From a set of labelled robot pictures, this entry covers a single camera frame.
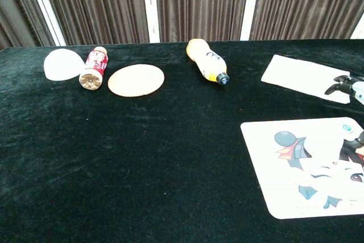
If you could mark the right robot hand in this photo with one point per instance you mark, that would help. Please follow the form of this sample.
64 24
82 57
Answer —
357 88

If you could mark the white smiley face plate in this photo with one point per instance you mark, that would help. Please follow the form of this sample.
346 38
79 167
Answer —
325 154

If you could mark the cartoon girl mouse pad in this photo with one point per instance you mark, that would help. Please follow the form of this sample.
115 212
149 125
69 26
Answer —
270 169

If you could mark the white folded towel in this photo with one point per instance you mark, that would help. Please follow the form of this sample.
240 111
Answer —
301 78

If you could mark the brown pleated curtain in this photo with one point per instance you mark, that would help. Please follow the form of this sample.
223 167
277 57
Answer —
199 4
17 12
307 4
99 4

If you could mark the orange juice bottle black cap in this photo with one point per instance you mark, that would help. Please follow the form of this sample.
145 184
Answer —
204 61

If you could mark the black velvet tablecloth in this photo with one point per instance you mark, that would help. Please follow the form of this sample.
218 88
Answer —
142 154

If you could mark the red label drink bottle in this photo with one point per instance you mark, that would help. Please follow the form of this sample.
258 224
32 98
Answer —
96 63

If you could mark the white upturned bowl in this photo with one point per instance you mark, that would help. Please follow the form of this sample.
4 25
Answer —
62 65

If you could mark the white frame post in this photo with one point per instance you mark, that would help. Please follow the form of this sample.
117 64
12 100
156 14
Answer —
359 31
150 12
250 4
43 1

